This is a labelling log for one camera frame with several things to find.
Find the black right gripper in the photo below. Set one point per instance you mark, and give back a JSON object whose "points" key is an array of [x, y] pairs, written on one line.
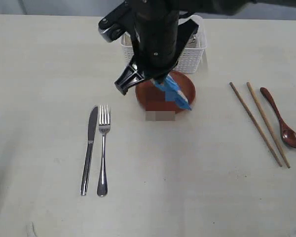
{"points": [[157, 62]]}

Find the blue snack bag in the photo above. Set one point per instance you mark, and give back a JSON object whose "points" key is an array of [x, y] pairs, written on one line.
{"points": [[173, 92]]}

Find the brown wooden bowl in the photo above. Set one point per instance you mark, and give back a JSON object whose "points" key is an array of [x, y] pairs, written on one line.
{"points": [[152, 98]]}

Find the wooden chopstick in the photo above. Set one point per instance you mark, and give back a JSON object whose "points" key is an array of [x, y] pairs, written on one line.
{"points": [[267, 123], [257, 126]]}

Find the silver metal fork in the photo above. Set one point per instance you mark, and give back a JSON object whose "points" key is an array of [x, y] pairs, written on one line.
{"points": [[104, 128]]}

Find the silver table knife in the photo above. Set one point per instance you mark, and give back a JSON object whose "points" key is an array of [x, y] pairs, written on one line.
{"points": [[92, 123]]}

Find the brown wooden spoon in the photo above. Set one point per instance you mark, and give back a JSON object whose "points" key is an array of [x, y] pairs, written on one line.
{"points": [[288, 136]]}

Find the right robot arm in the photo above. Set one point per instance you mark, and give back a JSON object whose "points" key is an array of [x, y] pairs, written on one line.
{"points": [[152, 16]]}

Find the stainless steel cup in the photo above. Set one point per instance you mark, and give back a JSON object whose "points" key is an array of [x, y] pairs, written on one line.
{"points": [[192, 41]]}

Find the white perforated plastic basket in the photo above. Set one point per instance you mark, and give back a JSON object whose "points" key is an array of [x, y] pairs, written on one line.
{"points": [[190, 57]]}

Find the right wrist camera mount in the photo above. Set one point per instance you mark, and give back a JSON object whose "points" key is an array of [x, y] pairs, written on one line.
{"points": [[113, 27]]}

